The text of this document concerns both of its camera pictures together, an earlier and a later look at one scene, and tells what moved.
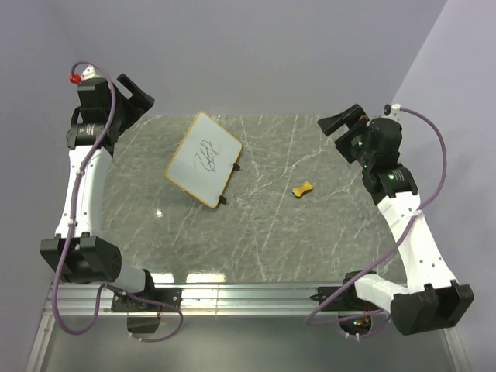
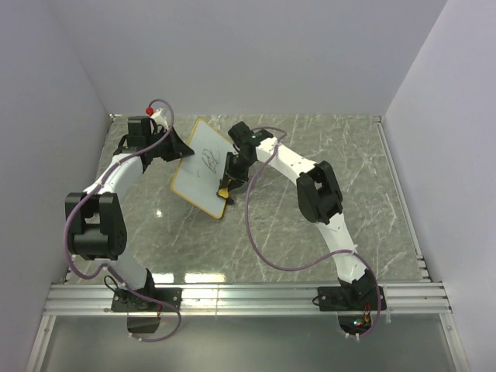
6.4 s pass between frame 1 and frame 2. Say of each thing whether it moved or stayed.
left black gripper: moved
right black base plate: stayed
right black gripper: moved
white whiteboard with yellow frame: moved
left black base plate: stayed
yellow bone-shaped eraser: moved
